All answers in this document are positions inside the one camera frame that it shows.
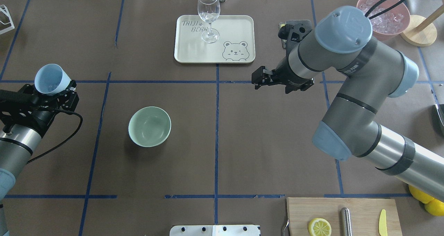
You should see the pink bowl of ice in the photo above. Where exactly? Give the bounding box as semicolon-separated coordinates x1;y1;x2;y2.
356;0;410;41

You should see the cream bear tray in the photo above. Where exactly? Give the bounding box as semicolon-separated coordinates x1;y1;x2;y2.
174;15;256;64

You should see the green bowl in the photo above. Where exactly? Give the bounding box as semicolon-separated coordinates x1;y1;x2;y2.
128;106;172;148

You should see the yellow plastic knife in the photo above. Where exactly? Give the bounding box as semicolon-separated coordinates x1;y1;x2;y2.
378;209;387;236

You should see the clear wine glass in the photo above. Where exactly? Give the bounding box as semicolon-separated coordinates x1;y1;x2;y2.
198;0;220;44

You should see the wooden stand with white box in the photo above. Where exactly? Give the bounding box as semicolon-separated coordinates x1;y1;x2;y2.
401;5;444;47

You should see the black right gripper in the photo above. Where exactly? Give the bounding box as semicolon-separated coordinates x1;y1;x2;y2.
251;58;314;94

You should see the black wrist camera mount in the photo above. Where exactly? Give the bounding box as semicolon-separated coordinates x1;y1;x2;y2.
278;19;313;49

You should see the black monitor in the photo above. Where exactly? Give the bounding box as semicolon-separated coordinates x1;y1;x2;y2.
433;104;444;137

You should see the yellow lemon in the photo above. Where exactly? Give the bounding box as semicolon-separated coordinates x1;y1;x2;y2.
424;199;444;217
408;184;435;204

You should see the steel muddler black tip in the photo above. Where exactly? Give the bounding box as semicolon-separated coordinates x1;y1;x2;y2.
341;207;352;236

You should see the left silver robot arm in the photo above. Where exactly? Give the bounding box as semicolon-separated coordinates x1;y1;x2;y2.
0;80;83;199

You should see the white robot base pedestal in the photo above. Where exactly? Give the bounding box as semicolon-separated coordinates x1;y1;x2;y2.
169;224;261;236

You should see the light blue cup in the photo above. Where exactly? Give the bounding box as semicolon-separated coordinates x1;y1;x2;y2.
34;64;71;96

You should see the wooden cutting board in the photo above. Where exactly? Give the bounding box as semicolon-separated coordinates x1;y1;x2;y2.
283;197;403;236

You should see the white wire rack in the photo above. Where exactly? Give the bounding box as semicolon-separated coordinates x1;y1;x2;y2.
0;5;15;34

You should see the lemon half slice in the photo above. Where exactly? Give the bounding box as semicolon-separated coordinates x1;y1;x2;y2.
308;218;332;236

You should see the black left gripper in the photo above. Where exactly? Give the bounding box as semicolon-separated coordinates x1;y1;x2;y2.
0;80;80;137

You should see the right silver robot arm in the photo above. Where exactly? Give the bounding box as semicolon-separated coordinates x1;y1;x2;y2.
251;6;444;201

